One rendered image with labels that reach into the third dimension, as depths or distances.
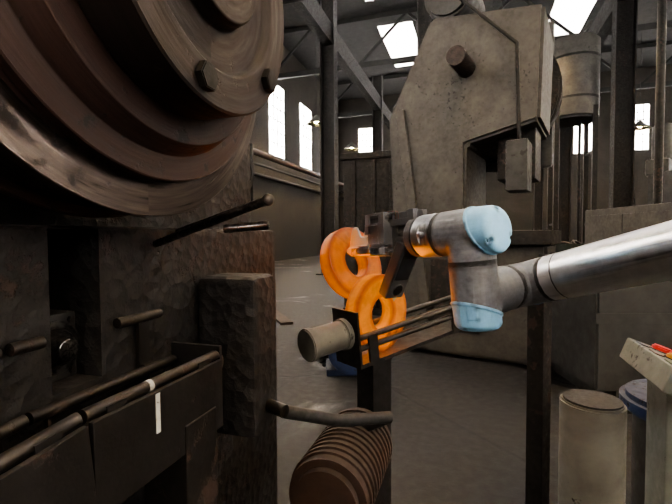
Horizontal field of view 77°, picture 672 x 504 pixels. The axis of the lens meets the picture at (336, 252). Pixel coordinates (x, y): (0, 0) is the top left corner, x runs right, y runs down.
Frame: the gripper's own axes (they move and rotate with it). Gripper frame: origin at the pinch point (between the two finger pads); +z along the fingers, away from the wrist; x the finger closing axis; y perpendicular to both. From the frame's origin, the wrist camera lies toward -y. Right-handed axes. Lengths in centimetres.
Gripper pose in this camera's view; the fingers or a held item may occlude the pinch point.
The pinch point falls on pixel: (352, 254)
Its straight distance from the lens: 91.0
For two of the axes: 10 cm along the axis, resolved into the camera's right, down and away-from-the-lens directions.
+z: -6.0, 0.5, 8.0
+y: -0.3, -10.0, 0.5
